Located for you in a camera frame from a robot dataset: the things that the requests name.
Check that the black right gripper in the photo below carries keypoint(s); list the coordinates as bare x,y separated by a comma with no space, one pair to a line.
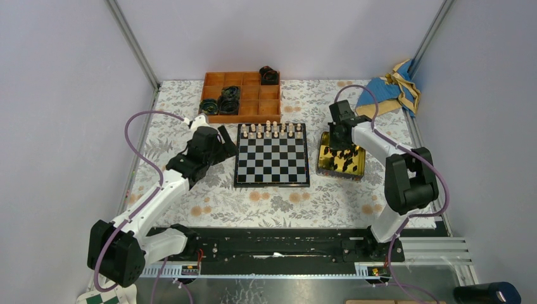
333,145

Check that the black green coil left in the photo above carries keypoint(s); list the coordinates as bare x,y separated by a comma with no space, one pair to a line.
209,106

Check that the black cylinder bottom right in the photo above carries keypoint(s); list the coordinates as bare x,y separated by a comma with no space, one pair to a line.
492,293

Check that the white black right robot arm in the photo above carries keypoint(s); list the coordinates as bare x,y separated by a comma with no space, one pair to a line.
409,181

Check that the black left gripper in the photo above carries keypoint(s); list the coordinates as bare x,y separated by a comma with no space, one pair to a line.
228,149

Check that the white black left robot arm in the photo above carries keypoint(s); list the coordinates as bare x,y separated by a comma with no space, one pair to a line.
120,249

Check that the orange compartment tray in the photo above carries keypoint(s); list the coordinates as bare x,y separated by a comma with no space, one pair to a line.
258,103

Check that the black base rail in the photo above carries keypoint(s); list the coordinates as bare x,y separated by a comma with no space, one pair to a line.
284,251

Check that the black coil middle compartment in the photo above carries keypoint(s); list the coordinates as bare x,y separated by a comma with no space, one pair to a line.
229,100

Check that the black coil compartment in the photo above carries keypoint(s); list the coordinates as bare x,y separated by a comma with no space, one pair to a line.
268,76
229,100

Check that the blue yellow cloth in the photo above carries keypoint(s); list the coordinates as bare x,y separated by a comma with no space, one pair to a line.
396,90

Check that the green white checkered paper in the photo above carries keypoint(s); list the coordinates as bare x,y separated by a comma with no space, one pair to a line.
118,295

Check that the black silver chess board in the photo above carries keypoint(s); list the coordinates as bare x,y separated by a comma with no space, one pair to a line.
272,154

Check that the black coil top compartment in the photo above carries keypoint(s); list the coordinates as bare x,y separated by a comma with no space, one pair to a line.
268,76

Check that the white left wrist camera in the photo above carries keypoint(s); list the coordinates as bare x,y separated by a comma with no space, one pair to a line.
199,121

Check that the gold tin of black pieces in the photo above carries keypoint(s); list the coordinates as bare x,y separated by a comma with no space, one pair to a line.
342,164

